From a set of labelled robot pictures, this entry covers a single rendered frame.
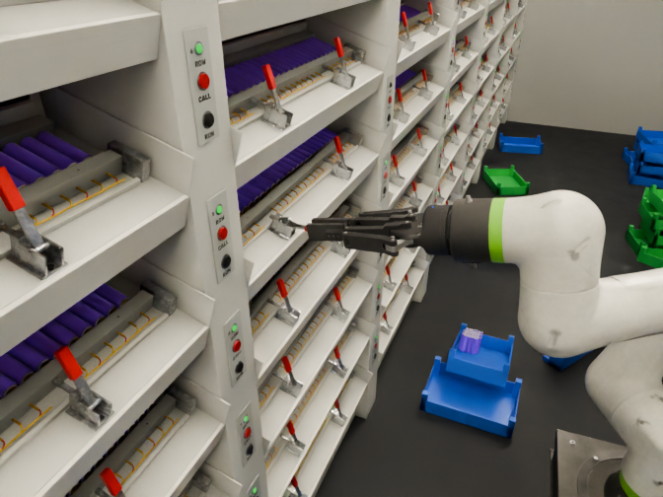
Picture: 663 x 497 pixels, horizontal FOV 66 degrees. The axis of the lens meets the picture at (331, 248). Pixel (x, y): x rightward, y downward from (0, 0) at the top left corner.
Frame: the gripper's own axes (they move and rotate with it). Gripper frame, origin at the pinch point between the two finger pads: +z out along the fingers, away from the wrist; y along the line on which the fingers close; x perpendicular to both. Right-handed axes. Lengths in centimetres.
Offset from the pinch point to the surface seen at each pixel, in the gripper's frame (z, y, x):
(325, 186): 9.9, 19.7, -0.1
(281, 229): 8.6, -1.0, 0.5
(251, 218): 12.0, -3.9, 3.9
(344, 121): 14.4, 44.4, 6.7
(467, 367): -3, 68, -86
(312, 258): 16.8, 19.5, -17.1
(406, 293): 25, 95, -75
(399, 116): 9, 69, 1
